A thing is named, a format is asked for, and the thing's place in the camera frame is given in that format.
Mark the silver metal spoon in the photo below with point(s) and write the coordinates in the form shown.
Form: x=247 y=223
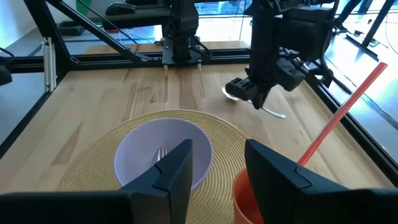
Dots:
x=273 y=112

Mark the black flat tray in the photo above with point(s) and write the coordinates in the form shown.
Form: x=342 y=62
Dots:
x=71 y=28

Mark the green object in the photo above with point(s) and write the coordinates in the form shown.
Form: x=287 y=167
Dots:
x=84 y=6

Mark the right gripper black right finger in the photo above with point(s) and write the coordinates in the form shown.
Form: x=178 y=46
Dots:
x=280 y=193

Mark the orange drinking straw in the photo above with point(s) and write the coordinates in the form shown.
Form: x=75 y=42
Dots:
x=342 y=112

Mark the white aluminium bracket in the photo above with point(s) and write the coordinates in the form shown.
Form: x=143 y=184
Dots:
x=49 y=65

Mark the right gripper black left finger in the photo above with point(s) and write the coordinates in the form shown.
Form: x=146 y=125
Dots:
x=168 y=193

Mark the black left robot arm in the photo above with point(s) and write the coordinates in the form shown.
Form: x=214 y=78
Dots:
x=182 y=25

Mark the black slanted stand leg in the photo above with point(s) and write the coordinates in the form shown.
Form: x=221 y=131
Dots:
x=377 y=23

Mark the orange ribbed plastic cup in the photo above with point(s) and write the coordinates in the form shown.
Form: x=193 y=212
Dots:
x=244 y=202

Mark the lilac plastic bowl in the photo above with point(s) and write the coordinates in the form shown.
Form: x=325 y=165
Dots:
x=140 y=152

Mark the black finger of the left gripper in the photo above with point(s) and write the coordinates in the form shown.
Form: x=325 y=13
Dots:
x=289 y=74
x=242 y=88

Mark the black aluminium table frame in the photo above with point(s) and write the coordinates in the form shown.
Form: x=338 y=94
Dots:
x=124 y=59

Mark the black table-level camera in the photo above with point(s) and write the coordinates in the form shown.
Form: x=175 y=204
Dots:
x=4 y=74

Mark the silver metal fork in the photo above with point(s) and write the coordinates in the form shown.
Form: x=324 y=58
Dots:
x=161 y=152

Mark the round woven straw placemat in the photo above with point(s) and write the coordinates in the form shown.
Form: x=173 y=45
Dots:
x=93 y=168

